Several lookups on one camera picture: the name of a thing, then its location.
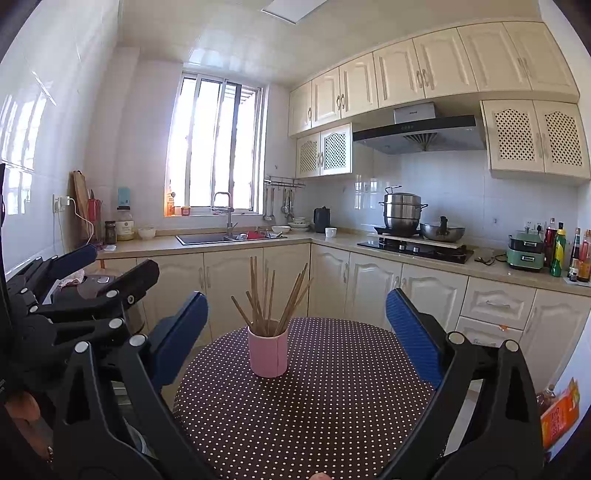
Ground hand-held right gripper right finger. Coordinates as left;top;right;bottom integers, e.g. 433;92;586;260
383;288;546;480

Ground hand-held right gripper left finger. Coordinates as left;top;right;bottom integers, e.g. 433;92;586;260
48;291;209;480

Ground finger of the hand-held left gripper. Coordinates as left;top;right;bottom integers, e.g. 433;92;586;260
6;243;99;305
18;258;161;370

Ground bundle of chopsticks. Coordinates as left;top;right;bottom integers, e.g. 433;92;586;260
231;256;315;337

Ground pink cup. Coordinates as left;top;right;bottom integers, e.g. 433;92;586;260
248;318;290;378

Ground person's left hand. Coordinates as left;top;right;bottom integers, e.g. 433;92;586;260
4;390;42;424

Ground red utensil holder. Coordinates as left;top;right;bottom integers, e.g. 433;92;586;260
88;189;103;243

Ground wooden cutting board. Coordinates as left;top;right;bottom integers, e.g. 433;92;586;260
71;170;92;243

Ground steel kitchen sink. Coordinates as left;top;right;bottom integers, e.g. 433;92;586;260
175;231;287;246

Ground black gas stove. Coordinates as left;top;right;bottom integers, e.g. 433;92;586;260
356;237;475;265

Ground steel wok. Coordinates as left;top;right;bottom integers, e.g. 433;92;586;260
420;216;466;243

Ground steel sink faucet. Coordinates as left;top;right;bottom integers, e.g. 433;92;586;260
211;191;236;236

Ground round polka dot table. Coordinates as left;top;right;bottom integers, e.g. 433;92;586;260
173;316;451;480

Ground steel steamer pot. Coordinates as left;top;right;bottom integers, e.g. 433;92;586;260
379;185;428;232

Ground green countertop appliance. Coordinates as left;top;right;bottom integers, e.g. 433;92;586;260
506;233;544;273

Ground kitchen window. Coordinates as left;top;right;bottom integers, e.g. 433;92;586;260
164;71;269;217

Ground dark red bottle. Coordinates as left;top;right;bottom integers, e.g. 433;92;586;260
544;218;557;268

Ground yellow-green bottle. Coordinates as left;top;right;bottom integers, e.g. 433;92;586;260
550;222;567;278

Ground orange cardboard box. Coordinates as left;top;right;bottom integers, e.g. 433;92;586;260
539;377;581;450

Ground dark sauce bottle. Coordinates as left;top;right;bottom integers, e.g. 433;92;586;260
568;227;581;282

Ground red label sauce bottle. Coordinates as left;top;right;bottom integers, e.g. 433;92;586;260
578;230;591;283

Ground black range hood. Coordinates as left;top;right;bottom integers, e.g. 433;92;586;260
352;102;486;155

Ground ceiling light panel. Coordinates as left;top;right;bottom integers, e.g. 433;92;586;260
261;0;328;24

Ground white charger cable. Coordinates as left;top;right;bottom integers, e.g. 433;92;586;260
68;198;96;243

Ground wall utensil rail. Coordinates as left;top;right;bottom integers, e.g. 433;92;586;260
264;175;306;190

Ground cream wall cabinets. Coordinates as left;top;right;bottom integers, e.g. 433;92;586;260
288;21;591;188

